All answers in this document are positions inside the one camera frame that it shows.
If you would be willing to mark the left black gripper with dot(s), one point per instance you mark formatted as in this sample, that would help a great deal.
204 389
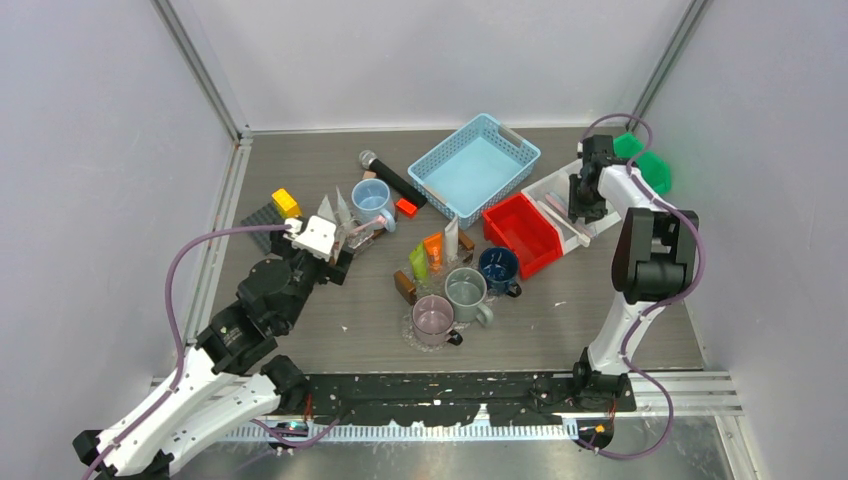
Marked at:
334 273

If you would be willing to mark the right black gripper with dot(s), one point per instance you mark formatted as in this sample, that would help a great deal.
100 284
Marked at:
578 210

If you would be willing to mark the pink toothbrush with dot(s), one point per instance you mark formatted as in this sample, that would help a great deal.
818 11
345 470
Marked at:
557 204
377 223

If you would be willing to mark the pink cap toothpaste tube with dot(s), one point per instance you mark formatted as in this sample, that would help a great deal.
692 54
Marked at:
326 211

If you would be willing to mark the teal cap toothpaste tube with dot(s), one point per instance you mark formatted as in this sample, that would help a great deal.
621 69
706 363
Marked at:
343 213

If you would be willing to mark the dark blue mug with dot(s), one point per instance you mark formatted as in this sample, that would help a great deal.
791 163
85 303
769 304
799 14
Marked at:
500 268

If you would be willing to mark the light blue mug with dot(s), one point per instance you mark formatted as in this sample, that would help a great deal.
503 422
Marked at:
373 197

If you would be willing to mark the orange cap toothpaste tube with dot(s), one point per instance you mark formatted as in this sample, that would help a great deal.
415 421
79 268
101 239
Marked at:
451 240

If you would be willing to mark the green toothpaste tube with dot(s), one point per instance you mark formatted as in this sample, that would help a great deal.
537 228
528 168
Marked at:
419 263

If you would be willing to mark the grey mug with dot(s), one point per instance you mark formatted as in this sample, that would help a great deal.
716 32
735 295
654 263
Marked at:
466 290

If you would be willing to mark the mauve mug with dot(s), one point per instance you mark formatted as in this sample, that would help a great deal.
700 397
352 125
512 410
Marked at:
433 314

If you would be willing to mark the clear acrylic toothbrush holder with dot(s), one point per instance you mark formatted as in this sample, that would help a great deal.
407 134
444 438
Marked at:
356 243

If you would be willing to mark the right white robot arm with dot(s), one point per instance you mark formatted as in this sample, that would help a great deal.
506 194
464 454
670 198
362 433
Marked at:
654 262

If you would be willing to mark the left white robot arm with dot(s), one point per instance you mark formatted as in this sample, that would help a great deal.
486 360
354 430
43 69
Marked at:
230 376

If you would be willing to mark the brown wooden oval tray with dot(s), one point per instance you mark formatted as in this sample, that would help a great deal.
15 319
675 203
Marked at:
347 254

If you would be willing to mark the white plastic bin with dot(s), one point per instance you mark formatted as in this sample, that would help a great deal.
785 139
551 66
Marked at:
558 183

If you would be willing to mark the green plastic bin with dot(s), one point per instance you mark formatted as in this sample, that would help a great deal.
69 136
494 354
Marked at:
654 170

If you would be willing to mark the red plastic bin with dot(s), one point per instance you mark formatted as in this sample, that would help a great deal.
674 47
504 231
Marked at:
516 224

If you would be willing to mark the grey building baseplate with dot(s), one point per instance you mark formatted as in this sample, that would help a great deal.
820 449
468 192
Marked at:
266 241

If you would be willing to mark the yellow building brick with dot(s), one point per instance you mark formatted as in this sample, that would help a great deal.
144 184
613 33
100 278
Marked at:
285 204

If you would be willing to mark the light blue plastic basket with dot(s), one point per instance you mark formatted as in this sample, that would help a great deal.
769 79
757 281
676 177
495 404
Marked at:
473 169

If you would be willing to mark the red orange block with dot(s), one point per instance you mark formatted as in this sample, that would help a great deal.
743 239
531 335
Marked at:
406 208

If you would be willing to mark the black microphone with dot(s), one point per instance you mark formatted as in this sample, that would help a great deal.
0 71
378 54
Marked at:
371 162

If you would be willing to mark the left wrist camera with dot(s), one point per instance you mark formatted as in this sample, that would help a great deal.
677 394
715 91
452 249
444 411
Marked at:
315 235

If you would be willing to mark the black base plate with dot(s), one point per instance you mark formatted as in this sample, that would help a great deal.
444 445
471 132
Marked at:
447 399

